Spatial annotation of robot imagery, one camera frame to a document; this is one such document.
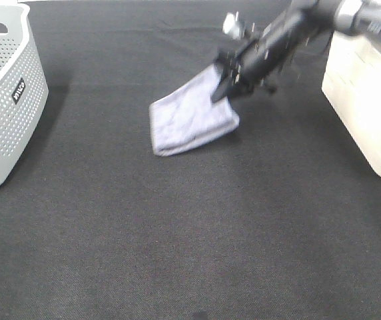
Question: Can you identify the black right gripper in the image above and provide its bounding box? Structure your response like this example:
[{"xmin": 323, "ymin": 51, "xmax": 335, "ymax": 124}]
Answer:
[{"xmin": 210, "ymin": 8, "xmax": 310, "ymax": 103}]

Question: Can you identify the lavender towel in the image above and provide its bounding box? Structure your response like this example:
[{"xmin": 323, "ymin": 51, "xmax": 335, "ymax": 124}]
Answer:
[{"xmin": 149, "ymin": 64, "xmax": 240, "ymax": 157}]

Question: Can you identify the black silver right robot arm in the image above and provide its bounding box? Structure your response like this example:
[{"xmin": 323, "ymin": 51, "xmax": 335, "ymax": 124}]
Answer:
[{"xmin": 211, "ymin": 1, "xmax": 381, "ymax": 103}]

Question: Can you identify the cream white storage box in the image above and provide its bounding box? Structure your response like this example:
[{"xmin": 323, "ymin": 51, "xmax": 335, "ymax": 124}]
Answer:
[{"xmin": 322, "ymin": 33, "xmax": 381, "ymax": 177}]

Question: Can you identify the black table mat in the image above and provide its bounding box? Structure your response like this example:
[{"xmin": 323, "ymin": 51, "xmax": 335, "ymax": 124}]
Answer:
[{"xmin": 0, "ymin": 1, "xmax": 381, "ymax": 319}]

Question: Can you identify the grey perforated laundry basket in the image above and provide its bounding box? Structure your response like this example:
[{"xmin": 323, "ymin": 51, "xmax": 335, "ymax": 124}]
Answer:
[{"xmin": 0, "ymin": 1, "xmax": 49, "ymax": 185}]

